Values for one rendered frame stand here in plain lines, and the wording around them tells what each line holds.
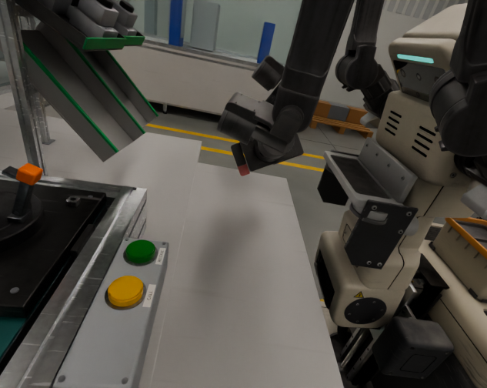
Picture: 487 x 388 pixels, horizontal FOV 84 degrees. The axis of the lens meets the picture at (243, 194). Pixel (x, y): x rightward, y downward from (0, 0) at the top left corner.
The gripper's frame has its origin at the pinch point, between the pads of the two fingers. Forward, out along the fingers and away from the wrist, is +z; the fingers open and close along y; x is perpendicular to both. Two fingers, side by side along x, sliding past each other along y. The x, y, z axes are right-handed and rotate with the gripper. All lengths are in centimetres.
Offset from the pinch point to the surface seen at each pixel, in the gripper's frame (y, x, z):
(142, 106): 25.2, -25.3, 14.5
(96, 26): 22.5, -29.8, -14.1
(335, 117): -240, -62, 475
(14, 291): 36.6, 7.8, -32.3
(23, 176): 33.3, -4.7, -29.2
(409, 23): -603, -257, 656
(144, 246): 24.8, 8.8, -23.3
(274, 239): 4.3, 20.0, 1.0
